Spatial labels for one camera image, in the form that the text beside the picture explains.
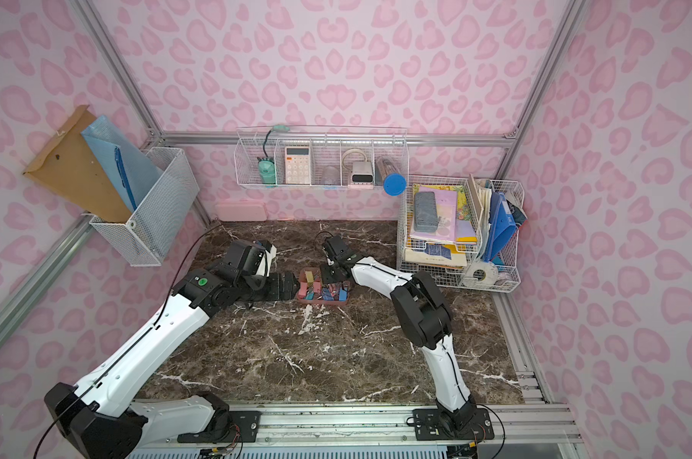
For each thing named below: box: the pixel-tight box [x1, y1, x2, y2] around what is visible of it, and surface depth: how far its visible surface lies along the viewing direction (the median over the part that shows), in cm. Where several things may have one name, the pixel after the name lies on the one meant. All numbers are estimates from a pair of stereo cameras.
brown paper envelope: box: [22, 105, 133, 223], surface depth 69 cm
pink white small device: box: [342, 148, 375, 190], surface depth 90 cm
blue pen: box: [114, 146, 138, 210], surface depth 68 cm
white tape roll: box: [464, 261, 499, 289], surface depth 97 cm
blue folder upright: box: [482, 192, 518, 263], surface depth 93 cm
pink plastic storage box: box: [296, 266, 351, 306], surface depth 97 cm
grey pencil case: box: [413, 191, 439, 233], surface depth 90 cm
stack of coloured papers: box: [409, 183, 477, 243], surface depth 93 cm
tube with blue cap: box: [376, 157, 407, 197], surface depth 85 cm
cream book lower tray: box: [404, 243, 468, 267], surface depth 89 cm
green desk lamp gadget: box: [257, 124, 291, 185], surface depth 92 cm
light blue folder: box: [81, 114, 165, 213], surface depth 72 cm
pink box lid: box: [215, 199, 267, 222], surface depth 120 cm
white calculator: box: [284, 146, 311, 185], surface depth 97 cm
